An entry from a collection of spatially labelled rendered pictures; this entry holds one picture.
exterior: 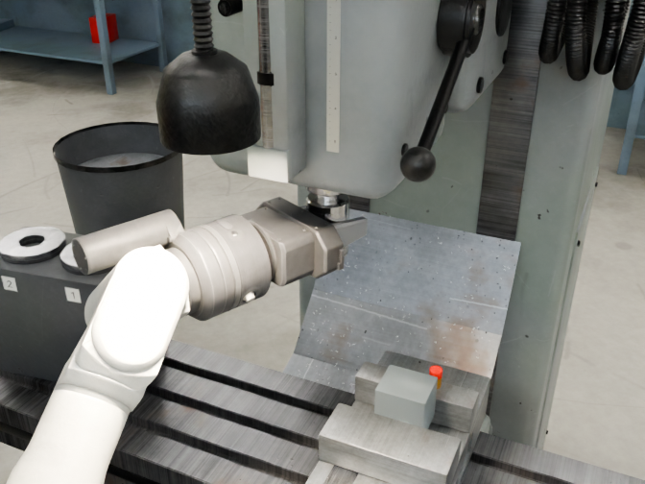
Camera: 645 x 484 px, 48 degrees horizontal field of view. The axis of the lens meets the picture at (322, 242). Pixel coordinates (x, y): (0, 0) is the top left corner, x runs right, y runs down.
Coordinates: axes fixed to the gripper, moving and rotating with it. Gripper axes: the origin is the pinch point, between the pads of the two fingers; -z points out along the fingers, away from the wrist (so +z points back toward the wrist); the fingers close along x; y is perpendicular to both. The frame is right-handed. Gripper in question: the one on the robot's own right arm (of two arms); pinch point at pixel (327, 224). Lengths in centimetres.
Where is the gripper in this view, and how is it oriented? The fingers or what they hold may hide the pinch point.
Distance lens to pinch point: 79.0
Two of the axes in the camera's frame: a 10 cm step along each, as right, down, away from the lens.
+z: -7.6, 3.0, -5.8
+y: -0.1, 8.8, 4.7
